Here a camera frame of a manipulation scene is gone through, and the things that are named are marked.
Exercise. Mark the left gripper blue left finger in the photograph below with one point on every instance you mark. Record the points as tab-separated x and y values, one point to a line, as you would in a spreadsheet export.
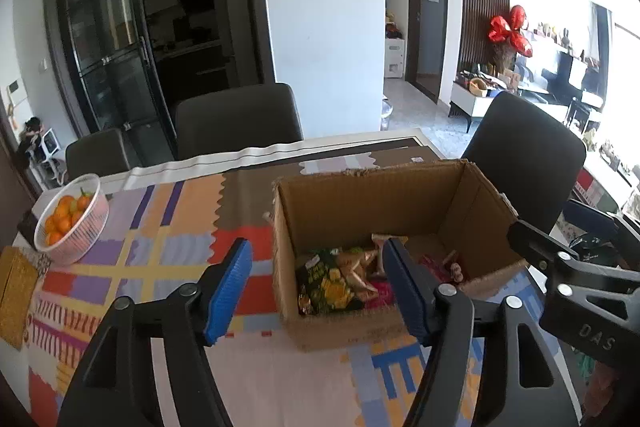
222	287

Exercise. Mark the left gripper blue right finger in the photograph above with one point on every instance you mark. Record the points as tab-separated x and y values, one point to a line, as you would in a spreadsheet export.
413	286

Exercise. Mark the red foil snack packet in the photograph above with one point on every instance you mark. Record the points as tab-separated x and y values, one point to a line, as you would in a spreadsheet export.
446	270

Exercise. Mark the beige paper snack bag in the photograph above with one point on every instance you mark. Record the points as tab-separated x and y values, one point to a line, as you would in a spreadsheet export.
360	266

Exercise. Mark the brown cardboard box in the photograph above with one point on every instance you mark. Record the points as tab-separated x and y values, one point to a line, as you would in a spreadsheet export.
419	217

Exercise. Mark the green snack packet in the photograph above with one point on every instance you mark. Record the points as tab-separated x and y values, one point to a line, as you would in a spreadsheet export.
322	288

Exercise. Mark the dark chair right side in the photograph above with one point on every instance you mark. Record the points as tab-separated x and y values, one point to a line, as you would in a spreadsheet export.
529	156

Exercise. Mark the dark chair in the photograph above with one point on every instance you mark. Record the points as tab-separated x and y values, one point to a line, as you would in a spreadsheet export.
529	156
102	153
231	120

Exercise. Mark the white basket of oranges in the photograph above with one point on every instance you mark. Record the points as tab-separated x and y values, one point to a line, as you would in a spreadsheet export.
73	221

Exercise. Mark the dark chair far middle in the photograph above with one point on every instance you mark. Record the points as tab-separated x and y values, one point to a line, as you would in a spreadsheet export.
231	120

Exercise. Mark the dark chair far left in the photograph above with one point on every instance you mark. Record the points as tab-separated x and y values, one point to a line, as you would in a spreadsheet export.
102	153

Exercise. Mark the white low tv cabinet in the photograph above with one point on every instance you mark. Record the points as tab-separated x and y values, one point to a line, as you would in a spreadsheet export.
465	104

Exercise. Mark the yellow woven box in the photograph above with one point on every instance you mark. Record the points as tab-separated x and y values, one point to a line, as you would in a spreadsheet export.
18	278

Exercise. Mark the red balloon bow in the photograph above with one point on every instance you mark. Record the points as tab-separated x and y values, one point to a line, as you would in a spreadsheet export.
509	30

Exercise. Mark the black glass sliding door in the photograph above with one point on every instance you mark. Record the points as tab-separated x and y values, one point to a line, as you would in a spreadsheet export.
128	64

